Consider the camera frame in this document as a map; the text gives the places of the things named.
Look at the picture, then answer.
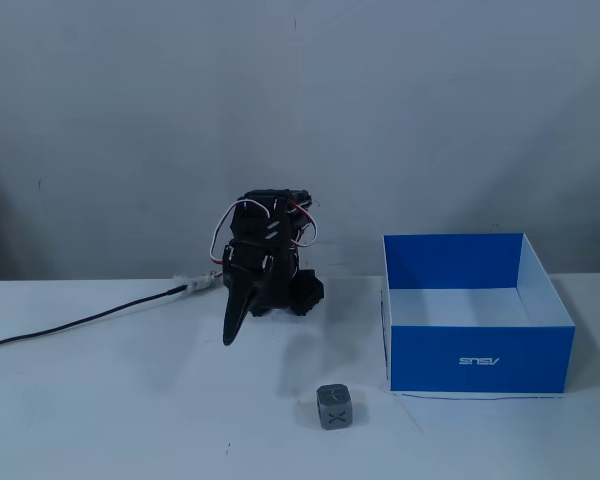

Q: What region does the blue cardboard box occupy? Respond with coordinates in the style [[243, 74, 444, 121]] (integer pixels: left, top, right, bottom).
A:
[[379, 232, 577, 395]]

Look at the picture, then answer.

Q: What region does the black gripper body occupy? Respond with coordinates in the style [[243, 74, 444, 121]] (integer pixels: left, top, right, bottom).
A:
[[222, 238, 294, 309]]

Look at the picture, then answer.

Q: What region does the black power cable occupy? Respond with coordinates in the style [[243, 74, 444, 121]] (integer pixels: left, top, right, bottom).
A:
[[0, 284, 187, 353]]

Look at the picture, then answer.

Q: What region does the red servo wire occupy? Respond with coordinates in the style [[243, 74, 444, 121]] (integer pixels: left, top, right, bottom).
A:
[[286, 198, 322, 250]]

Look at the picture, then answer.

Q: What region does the white servo wire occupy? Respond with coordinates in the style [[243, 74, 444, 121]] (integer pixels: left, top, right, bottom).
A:
[[208, 199, 272, 266]]

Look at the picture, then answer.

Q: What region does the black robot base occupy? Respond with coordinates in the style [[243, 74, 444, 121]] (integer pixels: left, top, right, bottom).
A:
[[289, 269, 327, 319]]

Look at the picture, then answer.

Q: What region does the white taped cable connector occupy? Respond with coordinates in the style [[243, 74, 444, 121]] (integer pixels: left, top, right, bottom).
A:
[[171, 269, 226, 297]]

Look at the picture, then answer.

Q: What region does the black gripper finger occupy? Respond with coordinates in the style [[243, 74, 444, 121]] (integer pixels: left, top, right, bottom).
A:
[[239, 256, 274, 330], [221, 273, 256, 348]]

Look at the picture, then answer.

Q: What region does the gray cube block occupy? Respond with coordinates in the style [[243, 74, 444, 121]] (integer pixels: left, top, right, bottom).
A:
[[315, 383, 352, 431]]

